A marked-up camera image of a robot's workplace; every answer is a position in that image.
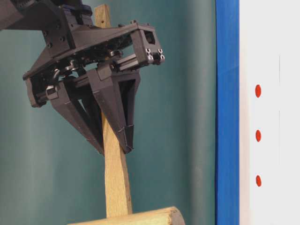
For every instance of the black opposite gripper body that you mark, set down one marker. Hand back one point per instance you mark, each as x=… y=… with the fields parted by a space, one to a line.
x=130 y=47

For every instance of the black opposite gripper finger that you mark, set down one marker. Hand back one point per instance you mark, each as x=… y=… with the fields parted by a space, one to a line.
x=115 y=95
x=80 y=109

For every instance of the wooden mallet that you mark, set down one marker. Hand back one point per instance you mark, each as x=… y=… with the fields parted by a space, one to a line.
x=117 y=190

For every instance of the green backdrop curtain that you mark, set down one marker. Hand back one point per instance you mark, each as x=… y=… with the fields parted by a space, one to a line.
x=50 y=174

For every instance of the blue table cloth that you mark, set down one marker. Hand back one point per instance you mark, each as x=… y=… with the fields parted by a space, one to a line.
x=227 y=113

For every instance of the white foam board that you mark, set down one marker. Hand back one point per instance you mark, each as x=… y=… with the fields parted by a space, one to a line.
x=269 y=112

